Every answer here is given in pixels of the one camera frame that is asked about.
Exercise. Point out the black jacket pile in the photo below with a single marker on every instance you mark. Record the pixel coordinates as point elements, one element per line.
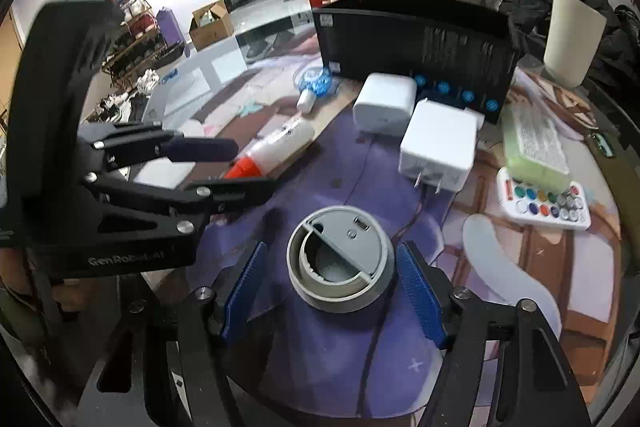
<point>615,67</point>

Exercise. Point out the blue tape dispenser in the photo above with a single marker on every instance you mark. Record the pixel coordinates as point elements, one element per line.
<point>313,83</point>

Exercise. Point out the white colourful remote control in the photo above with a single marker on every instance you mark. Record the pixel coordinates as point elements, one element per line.
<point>528,204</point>

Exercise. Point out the cream tall cup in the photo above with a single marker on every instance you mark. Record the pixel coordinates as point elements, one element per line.
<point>575,32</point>

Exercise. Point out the shoe rack with shoes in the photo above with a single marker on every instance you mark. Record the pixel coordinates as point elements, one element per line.
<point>131,63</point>

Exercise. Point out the phone in olive case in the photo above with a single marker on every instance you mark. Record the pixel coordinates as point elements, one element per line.
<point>598,141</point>

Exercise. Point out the black cardboard box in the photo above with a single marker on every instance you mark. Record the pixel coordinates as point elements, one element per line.
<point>459,53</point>

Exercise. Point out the white bottle orange cap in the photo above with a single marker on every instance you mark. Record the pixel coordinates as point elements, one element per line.
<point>271,152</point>

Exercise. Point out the grey round device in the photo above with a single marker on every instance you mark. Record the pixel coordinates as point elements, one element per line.
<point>339,259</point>

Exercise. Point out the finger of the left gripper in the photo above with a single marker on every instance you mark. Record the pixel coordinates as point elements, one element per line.
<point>110,147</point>
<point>115,206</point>

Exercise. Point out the green plastic case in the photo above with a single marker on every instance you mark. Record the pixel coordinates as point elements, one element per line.
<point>532,148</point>

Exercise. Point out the white cube charger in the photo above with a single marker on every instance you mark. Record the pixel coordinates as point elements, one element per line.
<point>385,104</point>

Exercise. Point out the white plug adapter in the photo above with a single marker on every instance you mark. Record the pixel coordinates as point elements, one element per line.
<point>438,147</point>

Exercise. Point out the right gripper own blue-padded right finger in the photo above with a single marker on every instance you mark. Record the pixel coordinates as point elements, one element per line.
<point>534,386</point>

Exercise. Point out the brown cardboard box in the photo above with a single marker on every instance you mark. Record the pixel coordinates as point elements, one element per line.
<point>210,24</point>

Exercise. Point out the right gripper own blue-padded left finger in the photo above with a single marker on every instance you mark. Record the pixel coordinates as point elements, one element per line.
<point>163,365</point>

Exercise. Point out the purple rolled yoga mat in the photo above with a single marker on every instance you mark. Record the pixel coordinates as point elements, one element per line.
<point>169,26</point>

